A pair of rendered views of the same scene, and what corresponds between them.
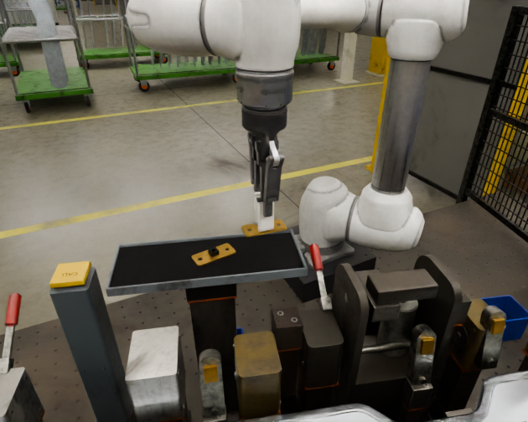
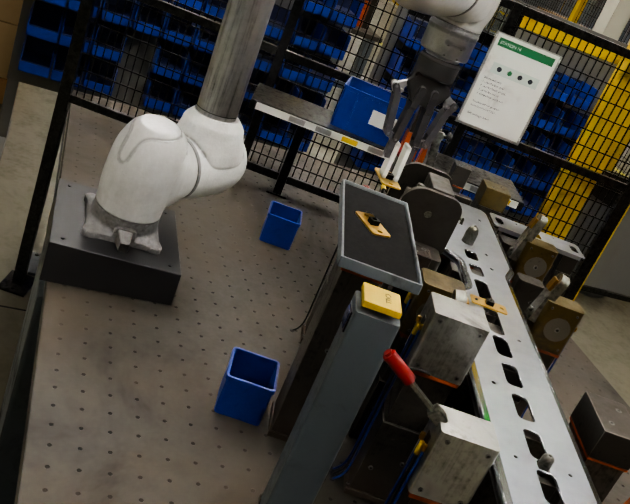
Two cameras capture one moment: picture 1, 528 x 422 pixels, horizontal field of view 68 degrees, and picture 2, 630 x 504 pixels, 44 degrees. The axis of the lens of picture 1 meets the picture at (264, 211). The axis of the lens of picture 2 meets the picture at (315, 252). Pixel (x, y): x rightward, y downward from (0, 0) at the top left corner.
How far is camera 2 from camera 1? 1.56 m
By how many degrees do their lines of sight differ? 77
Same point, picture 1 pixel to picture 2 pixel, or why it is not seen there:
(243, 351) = (442, 286)
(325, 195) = (180, 141)
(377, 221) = (229, 158)
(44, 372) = not seen: outside the picture
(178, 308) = (101, 405)
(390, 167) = (242, 88)
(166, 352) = (461, 306)
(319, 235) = (164, 202)
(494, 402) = (451, 250)
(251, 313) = (161, 348)
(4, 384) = (458, 418)
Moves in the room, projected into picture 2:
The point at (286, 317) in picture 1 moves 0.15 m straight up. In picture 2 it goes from (420, 250) to (453, 183)
